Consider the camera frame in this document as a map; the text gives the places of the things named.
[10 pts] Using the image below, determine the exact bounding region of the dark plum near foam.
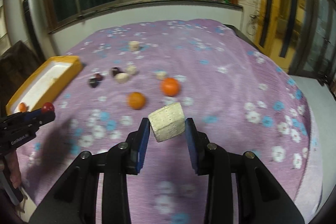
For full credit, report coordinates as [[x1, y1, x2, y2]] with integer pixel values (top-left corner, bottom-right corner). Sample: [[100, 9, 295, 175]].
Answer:
[[110, 67, 122, 77]]

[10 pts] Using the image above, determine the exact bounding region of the silver tower air conditioner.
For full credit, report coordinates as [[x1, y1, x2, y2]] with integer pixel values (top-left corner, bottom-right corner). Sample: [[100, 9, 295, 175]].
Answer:
[[19, 0, 57, 62]]

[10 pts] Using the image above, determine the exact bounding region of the small orange in tray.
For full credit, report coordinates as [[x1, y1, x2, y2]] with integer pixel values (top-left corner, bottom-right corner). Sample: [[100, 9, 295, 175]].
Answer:
[[18, 102, 27, 112]]

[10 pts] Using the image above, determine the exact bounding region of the dark purple plum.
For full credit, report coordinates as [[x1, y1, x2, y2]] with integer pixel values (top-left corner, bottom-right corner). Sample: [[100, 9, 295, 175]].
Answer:
[[88, 78, 100, 88]]

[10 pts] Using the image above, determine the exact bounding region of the person's left hand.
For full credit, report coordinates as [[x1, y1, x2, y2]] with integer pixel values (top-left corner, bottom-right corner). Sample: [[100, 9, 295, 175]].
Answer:
[[5, 151, 22, 189]]

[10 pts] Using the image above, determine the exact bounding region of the yellow-rimmed white foam tray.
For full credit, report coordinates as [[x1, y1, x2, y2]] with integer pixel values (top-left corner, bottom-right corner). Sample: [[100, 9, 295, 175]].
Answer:
[[6, 55, 83, 115]]

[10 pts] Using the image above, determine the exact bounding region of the beige foam piece round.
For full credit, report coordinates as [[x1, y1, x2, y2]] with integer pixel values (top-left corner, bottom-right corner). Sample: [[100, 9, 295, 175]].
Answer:
[[114, 73, 130, 84]]

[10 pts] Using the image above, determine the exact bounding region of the beige foam piece small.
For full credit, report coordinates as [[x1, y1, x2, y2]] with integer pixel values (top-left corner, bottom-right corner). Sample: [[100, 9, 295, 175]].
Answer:
[[126, 65, 138, 76]]

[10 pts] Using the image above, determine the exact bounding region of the small beige foam chunk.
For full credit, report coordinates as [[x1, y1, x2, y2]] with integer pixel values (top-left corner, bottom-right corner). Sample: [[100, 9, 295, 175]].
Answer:
[[155, 71, 167, 81]]

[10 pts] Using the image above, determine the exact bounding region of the large beige foam block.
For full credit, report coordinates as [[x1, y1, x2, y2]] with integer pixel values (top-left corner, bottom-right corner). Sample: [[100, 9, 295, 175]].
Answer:
[[148, 102, 185, 143]]

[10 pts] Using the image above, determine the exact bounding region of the dark coat on chair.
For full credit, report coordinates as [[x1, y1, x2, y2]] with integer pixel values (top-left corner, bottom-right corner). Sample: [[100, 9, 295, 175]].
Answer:
[[0, 41, 42, 117]]

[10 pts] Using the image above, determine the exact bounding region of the dark red ridged fruit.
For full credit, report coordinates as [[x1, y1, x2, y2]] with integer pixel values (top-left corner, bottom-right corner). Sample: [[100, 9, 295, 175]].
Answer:
[[94, 73, 104, 81]]

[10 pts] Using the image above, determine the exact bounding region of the red cherry tomato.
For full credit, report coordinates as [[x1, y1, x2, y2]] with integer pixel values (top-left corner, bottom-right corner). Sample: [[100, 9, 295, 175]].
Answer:
[[41, 102, 55, 113]]

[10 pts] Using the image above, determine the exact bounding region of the dull orange fruit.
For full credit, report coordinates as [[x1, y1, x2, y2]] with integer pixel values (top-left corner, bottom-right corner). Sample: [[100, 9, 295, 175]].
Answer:
[[127, 92, 146, 110]]

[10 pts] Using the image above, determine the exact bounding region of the purple floral tablecloth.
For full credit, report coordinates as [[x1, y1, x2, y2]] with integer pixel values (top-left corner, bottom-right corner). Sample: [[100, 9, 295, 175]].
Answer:
[[18, 20, 322, 222]]

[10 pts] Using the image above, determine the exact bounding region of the bright orange fruit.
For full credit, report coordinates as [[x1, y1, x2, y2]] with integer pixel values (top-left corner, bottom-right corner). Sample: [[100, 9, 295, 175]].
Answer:
[[161, 78, 181, 97]]

